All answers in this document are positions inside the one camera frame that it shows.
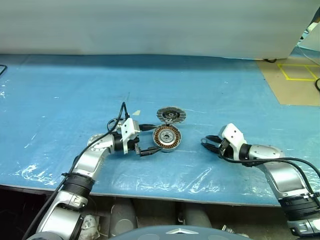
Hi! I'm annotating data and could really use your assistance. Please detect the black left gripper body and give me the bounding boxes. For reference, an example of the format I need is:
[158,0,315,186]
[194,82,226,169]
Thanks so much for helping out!
[127,134,142,157]

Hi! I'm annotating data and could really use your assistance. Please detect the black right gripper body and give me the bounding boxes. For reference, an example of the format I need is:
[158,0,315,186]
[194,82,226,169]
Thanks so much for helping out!
[216,137,232,157]

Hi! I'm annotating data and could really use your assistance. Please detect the silver motor housing copper windings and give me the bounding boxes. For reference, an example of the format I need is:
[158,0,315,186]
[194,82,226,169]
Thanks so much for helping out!
[151,125,183,154]

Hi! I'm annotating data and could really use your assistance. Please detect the silver round motor lid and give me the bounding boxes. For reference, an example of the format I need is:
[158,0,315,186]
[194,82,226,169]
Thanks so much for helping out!
[155,106,186,125]

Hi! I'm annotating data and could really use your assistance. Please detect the grey rounded cylinder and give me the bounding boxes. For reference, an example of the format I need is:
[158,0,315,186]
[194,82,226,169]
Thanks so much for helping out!
[109,203,138,237]
[182,207,213,229]

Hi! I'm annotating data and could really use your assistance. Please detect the blue plastic table cover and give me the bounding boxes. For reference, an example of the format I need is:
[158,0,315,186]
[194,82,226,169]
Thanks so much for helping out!
[0,53,320,207]

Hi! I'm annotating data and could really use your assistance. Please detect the dark grey rounded robot torso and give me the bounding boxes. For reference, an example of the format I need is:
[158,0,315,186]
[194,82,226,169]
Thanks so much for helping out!
[117,224,251,240]

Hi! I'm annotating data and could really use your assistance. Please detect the white backdrop panel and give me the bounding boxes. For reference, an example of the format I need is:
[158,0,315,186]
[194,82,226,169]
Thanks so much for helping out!
[0,0,320,60]

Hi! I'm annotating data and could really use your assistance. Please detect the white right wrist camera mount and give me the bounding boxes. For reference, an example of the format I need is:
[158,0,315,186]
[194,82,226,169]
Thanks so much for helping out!
[218,123,248,161]

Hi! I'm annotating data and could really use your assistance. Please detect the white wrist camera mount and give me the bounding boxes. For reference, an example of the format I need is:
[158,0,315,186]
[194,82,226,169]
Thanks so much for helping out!
[119,117,140,154]
[218,123,248,161]

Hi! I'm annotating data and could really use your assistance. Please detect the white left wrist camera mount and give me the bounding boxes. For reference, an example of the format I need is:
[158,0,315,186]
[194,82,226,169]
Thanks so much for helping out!
[119,117,140,154]

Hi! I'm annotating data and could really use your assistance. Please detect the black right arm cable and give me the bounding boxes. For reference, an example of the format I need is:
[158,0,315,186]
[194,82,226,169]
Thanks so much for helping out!
[218,147,320,176]

